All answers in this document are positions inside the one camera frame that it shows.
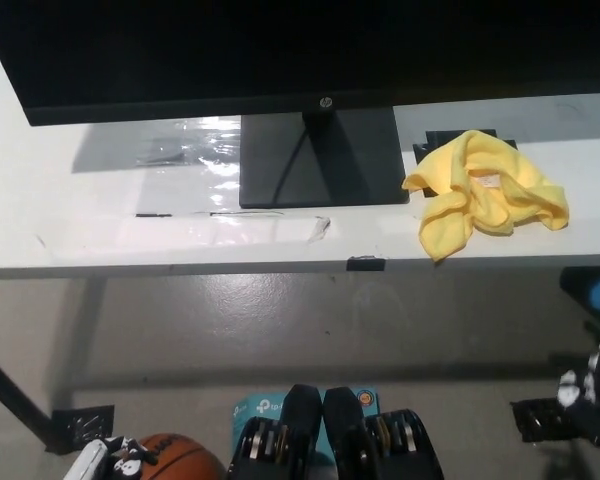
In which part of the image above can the black tape square patch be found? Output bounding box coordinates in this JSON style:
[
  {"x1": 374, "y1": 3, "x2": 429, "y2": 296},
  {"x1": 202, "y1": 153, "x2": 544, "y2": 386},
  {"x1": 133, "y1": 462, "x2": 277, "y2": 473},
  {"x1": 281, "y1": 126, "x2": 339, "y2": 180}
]
[{"x1": 412, "y1": 128, "x2": 519, "y2": 199}]

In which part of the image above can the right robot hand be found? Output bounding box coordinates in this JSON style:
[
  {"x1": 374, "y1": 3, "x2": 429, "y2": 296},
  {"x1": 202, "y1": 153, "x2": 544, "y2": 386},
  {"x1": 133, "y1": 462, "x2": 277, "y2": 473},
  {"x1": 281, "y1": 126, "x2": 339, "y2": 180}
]
[{"x1": 557, "y1": 337, "x2": 600, "y2": 447}]

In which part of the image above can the black HP monitor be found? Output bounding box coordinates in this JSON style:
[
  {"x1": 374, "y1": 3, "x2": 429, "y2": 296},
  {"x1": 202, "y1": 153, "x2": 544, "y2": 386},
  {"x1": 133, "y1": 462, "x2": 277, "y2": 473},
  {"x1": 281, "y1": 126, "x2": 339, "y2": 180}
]
[{"x1": 0, "y1": 0, "x2": 600, "y2": 210}]

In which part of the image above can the clear plastic film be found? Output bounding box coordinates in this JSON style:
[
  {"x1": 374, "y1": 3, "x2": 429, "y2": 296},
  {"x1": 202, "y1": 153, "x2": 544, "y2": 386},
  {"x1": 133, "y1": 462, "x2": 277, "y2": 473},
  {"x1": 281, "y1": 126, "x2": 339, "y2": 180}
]
[{"x1": 129, "y1": 115, "x2": 332, "y2": 246}]

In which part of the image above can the orange basketball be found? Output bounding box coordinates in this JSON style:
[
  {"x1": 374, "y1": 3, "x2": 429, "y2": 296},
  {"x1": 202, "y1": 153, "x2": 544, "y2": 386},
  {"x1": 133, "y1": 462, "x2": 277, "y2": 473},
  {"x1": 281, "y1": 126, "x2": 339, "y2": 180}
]
[{"x1": 129, "y1": 433, "x2": 226, "y2": 480}]

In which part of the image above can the yellow microfiber cloth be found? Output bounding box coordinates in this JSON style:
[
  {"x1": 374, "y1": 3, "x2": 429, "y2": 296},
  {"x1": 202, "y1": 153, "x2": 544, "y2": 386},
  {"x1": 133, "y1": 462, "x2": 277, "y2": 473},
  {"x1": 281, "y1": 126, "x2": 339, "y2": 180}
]
[{"x1": 401, "y1": 129, "x2": 570, "y2": 262}]

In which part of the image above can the teal tp-link box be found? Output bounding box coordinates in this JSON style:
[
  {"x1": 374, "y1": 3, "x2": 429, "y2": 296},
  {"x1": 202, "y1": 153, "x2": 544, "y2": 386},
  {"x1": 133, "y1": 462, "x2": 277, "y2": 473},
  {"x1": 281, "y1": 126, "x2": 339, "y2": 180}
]
[{"x1": 231, "y1": 385, "x2": 381, "y2": 466}]

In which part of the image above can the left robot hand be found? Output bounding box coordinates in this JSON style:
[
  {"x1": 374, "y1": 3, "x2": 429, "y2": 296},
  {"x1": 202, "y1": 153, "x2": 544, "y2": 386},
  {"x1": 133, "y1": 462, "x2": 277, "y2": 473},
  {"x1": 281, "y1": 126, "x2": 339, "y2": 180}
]
[{"x1": 69, "y1": 435, "x2": 155, "y2": 480}]

